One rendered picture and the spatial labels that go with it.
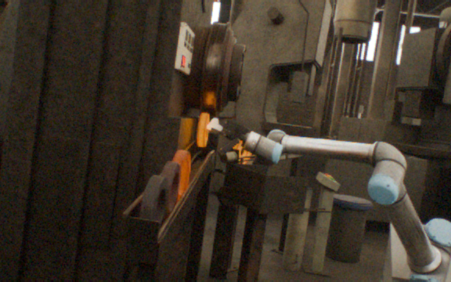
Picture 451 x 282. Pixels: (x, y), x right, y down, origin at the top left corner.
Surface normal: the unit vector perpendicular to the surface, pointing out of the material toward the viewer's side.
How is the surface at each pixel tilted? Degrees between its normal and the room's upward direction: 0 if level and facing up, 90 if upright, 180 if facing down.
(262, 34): 90
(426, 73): 92
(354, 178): 90
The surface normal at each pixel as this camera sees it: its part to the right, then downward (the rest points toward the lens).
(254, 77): -0.30, 0.01
